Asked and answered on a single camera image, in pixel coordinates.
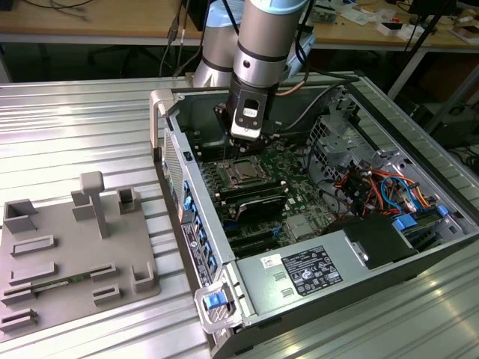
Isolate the metal socket cover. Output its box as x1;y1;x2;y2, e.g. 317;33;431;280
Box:
223;156;271;187

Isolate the silver CPU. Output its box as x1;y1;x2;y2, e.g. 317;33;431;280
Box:
232;159;261;180

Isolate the black expansion slot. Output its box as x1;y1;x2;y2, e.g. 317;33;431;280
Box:
230;239;281;259
225;227;280;246

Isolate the open PC case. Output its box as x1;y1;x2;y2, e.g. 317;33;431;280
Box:
148;72;479;358

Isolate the metal disk bay cage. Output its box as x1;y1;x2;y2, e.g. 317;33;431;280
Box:
305;114;377;186

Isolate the installed RAM stick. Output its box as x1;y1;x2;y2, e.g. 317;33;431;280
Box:
218;180;290;206

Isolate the wooden desk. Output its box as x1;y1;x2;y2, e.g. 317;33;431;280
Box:
310;0;479;98
0;0;210;82

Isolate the black graphics card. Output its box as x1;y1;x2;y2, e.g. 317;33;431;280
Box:
234;194;287;226

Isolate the green motherboard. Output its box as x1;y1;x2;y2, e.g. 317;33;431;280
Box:
194;138;340;261

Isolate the silver chipset heatsink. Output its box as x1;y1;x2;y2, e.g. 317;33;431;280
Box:
286;215;314;240

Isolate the black plastic shroud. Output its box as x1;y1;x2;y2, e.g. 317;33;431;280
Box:
321;215;421;271

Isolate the grey power supply unit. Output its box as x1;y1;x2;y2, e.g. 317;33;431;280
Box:
234;228;371;319

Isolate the blue disk carrier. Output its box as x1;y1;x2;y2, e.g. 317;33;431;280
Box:
391;213;421;233

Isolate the grey parts rack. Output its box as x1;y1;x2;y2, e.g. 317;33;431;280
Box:
0;171;164;334

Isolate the green RAM stick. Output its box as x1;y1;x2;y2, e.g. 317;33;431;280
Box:
30;271;94;292

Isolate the grey wrist camera housing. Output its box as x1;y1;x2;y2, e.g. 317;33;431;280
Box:
229;95;266;142

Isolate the copper braided hose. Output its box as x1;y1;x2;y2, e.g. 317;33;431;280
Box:
276;69;311;97

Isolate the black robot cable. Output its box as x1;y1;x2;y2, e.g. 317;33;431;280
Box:
275;76;362;134

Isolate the blue data wire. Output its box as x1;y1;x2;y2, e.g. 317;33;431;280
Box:
379;174;418;215

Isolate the orange power wire bundle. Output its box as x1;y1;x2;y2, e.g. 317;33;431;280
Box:
332;168;439;218

